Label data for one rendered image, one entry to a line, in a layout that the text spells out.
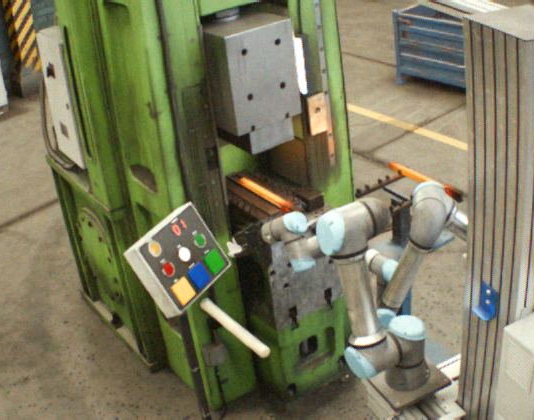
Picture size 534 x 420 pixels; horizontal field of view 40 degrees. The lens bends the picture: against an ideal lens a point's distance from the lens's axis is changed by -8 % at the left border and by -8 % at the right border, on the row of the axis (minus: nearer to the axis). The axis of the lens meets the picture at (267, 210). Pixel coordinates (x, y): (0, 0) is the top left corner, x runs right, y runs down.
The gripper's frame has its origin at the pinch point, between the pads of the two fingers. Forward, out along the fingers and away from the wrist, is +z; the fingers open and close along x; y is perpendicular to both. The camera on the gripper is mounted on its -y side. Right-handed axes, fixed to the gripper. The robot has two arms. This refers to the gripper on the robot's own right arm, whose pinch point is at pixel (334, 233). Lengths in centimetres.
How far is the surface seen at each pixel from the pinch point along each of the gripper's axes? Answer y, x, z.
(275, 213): 1.5, -5.6, 30.7
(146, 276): -9, -73, 12
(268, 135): -32.4, -4.3, 30.7
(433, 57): 68, 318, 254
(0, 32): 25, 37, 629
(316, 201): 4.4, 15.0, 30.7
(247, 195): 1, -5, 51
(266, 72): -58, -2, 31
